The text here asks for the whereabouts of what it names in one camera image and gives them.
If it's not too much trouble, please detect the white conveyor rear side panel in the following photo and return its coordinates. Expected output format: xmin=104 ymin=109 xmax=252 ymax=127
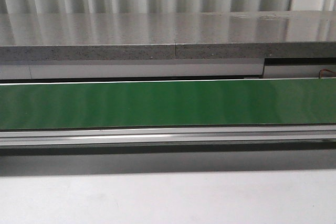
xmin=1 ymin=58 xmax=335 ymax=80

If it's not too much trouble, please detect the green conveyor belt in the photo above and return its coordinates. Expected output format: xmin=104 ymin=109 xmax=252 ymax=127
xmin=1 ymin=79 xmax=335 ymax=130

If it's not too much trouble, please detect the grey stone counter slab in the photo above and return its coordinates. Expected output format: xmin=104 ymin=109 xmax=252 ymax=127
xmin=1 ymin=11 xmax=335 ymax=62

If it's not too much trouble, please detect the aluminium conveyor front rail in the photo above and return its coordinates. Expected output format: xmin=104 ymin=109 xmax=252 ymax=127
xmin=1 ymin=125 xmax=335 ymax=146

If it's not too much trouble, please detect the red orange wire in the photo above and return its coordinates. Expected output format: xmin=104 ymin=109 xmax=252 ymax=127
xmin=318 ymin=69 xmax=336 ymax=79

